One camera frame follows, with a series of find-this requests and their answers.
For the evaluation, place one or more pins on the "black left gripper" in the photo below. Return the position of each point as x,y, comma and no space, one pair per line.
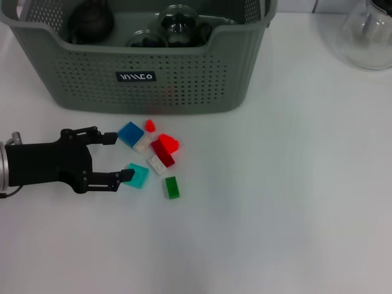
46,162

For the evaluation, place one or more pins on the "cyan toy brick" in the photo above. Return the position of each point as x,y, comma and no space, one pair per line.
141,177

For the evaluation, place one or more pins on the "white toy brick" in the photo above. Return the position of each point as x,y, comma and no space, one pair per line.
144,146
156,165

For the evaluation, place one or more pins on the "green toy brick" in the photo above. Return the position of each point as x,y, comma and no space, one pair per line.
172,187

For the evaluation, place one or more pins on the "grey perforated plastic storage bin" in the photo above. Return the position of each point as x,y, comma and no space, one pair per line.
183,76

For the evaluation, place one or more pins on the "blue toy brick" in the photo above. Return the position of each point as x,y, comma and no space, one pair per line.
131,133

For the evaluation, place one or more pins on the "dark red toy brick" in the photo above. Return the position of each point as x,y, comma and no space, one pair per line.
163,154

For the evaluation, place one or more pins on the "large bright red toy brick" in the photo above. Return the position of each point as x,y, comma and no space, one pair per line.
170,142

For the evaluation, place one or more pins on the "black round teapot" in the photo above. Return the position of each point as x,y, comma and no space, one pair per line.
92,21

